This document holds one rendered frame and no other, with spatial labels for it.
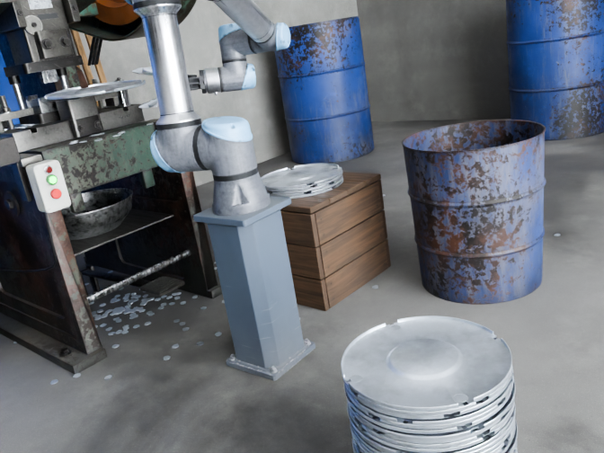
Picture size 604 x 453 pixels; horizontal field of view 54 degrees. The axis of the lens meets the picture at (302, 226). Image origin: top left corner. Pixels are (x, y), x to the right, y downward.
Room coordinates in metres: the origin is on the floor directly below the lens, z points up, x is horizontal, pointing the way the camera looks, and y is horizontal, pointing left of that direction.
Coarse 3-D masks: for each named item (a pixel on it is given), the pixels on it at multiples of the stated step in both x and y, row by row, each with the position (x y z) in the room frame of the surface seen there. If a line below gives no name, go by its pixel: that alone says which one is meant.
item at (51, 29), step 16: (32, 0) 1.94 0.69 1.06; (48, 0) 1.98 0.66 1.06; (32, 16) 1.92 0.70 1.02; (48, 16) 1.97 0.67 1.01; (64, 16) 2.01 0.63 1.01; (16, 32) 1.94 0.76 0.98; (32, 32) 1.91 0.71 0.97; (48, 32) 1.93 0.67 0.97; (64, 32) 1.96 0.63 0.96; (16, 48) 1.96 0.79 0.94; (32, 48) 1.92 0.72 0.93; (48, 48) 1.92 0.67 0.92; (64, 48) 1.96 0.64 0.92; (16, 64) 1.99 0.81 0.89
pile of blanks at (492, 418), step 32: (512, 384) 0.83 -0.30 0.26; (352, 416) 0.87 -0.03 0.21; (384, 416) 0.79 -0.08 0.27; (416, 416) 0.76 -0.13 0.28; (448, 416) 0.75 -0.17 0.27; (480, 416) 0.76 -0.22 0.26; (512, 416) 0.83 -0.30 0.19; (384, 448) 0.79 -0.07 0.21; (416, 448) 0.77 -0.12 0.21; (448, 448) 0.75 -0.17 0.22; (480, 448) 0.76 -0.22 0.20; (512, 448) 0.80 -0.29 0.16
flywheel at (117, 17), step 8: (96, 0) 2.36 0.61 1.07; (104, 0) 2.36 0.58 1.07; (112, 0) 2.35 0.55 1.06; (120, 0) 2.31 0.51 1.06; (104, 8) 2.33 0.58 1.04; (112, 8) 2.29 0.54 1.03; (120, 8) 2.26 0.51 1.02; (128, 8) 2.23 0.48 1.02; (96, 16) 2.38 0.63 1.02; (104, 16) 2.34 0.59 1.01; (112, 16) 2.30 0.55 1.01; (120, 16) 2.26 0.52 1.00; (128, 16) 2.23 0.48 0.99; (136, 16) 2.20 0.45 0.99; (112, 24) 2.31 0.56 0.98; (120, 24) 2.27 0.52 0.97; (128, 24) 2.29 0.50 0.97
